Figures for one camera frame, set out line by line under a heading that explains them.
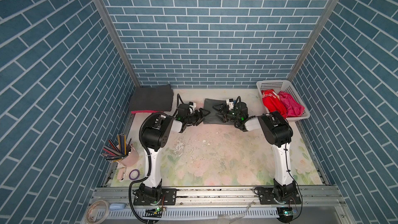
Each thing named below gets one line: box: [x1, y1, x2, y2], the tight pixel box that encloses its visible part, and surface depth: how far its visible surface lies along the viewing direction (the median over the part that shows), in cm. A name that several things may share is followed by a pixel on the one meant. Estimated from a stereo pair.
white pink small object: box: [117, 166, 126, 182], surface depth 80 cm
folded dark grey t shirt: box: [129, 83, 174, 112], surface depth 111 cm
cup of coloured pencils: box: [102, 133, 140, 167], surface depth 79 cm
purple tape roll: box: [128, 169, 140, 181], surface depth 82 cm
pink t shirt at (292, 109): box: [277, 91, 305, 118], surface depth 103 cm
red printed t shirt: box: [261, 89, 288, 119], surface depth 98 cm
